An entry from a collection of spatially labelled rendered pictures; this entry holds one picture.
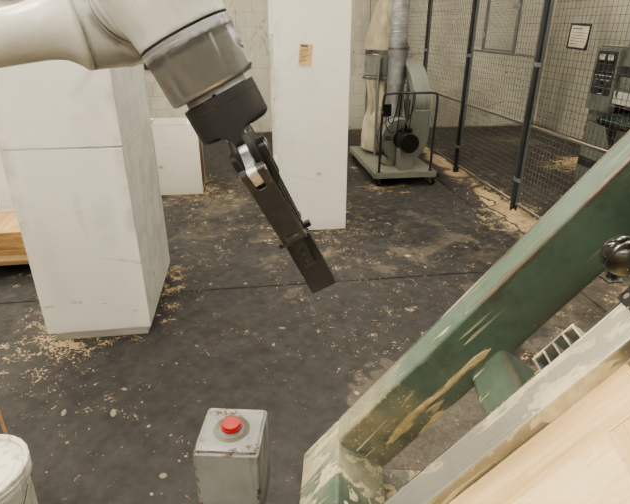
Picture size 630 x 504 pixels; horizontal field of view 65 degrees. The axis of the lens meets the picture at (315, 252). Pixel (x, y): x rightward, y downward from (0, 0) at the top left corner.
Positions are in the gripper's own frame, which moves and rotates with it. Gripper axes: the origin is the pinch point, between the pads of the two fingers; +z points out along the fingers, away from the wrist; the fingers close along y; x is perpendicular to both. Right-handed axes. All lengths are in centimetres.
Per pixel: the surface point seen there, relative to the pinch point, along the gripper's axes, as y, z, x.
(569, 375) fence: -6.5, 24.3, -20.6
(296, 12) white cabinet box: 347, -35, -38
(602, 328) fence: -4.9, 21.5, -26.3
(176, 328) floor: 209, 87, 113
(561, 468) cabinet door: -12.9, 29.3, -14.5
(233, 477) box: 18, 39, 34
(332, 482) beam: 13.2, 44.6, 16.9
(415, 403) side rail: 18.8, 41.5, -2.0
